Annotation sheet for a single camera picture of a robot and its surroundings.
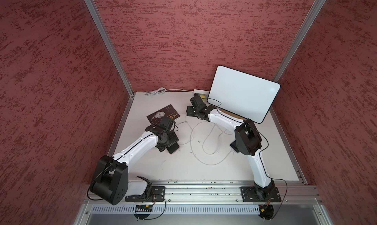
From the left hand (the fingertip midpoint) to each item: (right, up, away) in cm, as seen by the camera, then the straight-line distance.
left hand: (171, 145), depth 85 cm
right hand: (+11, +19, +14) cm, 26 cm away
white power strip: (+20, +35, +32) cm, 51 cm away
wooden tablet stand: (+41, +17, +16) cm, 47 cm away
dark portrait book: (-6, +19, +23) cm, 30 cm away
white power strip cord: (-14, +36, +35) cm, 52 cm away
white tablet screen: (+44, +30, +3) cm, 53 cm away
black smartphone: (0, -2, -1) cm, 2 cm away
